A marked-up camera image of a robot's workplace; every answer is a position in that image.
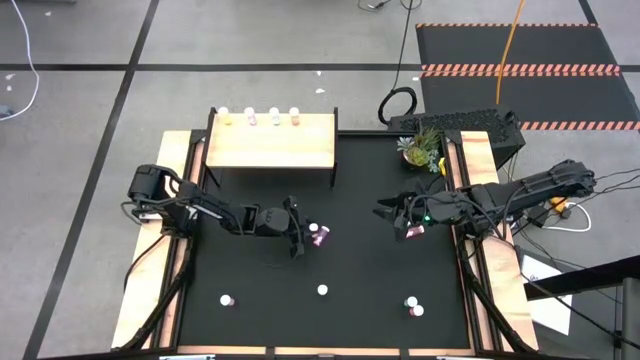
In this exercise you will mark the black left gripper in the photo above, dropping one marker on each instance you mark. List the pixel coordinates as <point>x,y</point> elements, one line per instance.
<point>275,222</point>

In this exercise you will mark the wooden shelf with black frame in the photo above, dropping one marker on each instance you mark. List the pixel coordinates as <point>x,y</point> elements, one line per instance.
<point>280,145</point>

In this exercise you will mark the succulent plant in pot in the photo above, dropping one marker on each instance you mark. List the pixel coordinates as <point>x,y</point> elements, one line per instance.
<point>417,156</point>

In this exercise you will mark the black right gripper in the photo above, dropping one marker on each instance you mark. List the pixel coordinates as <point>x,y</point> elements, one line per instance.
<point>435,207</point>

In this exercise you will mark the orange power plug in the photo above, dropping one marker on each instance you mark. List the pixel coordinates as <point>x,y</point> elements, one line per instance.
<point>558,203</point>

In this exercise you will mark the small grey floor box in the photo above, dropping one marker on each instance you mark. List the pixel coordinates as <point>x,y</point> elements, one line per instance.
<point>4,111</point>

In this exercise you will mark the orange medicine bottle white cap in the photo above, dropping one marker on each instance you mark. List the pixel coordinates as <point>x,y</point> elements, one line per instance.
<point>294,111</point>
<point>418,310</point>
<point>416,231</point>

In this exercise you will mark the pink medicine bottle white cap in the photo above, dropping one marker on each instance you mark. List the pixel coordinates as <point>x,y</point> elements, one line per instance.
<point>249,111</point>
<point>226,300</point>
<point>322,236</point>

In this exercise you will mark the wooden table side board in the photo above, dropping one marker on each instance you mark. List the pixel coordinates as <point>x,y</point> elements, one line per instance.
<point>505,285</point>
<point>132,315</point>

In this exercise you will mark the black hazard-striped floor mat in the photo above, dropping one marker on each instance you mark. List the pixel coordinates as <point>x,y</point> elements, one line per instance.
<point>560,100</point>
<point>560,47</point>

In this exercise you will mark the black perforated computer case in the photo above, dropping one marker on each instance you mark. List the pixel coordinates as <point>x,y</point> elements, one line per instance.
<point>465,120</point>

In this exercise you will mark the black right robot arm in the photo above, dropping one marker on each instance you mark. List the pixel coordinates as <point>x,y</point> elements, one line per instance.
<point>530,190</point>

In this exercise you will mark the black angled beam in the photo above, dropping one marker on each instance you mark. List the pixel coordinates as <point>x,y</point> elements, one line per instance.
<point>585,277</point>

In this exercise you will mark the white paper sheet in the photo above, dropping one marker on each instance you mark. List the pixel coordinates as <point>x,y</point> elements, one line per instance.
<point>550,310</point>

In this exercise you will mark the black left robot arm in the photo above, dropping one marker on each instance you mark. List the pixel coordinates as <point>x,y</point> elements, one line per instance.
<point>210,212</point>

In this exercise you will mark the black diagonal frame brace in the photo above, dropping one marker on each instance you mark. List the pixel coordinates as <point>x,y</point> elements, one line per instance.
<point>159,302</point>
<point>491,300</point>

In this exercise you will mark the grey panel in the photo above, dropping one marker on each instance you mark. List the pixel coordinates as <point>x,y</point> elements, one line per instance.
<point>631,320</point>

